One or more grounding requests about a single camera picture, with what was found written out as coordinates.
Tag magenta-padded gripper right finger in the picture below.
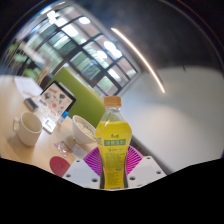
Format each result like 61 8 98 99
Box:
125 145 167 190

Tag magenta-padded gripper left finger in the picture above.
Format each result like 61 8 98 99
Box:
62 146 104 190

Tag yellow drink bottle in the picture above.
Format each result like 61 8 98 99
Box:
94 95 133 191

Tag white sachet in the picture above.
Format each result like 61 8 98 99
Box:
71 143 88 159

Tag flat round red coaster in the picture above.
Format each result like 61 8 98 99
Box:
49 155 72 178

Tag clear pink sachet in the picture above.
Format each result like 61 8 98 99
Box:
53 140 73 158

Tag white bowl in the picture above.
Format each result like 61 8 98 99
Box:
71 114 98 145

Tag small white card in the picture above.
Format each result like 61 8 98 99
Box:
42 118 57 134

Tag small blue-capped bottle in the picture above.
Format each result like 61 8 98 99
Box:
58 110 69 127

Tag white ribbed mug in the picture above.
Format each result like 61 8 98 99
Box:
12 111 44 148

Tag green upholstered bench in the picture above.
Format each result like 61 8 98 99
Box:
46 66 107 129

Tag printed paper sheet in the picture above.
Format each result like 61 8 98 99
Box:
33 96 63 123

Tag black-framed picture stand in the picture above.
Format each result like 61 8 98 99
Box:
37 80 77 119

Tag small dark box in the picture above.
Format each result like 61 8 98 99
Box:
23 97 39 112

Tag white paper sheet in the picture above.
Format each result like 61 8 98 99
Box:
13 76 44 99

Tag wooden chairs with green seats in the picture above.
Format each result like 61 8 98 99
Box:
4 41 46 83

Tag long linear ceiling light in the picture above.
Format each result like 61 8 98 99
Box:
110 27 167 94

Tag black pendant lamps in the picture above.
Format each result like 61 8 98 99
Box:
44 9 124 59

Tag black-framed window wall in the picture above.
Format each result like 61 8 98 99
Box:
6 6 139 98

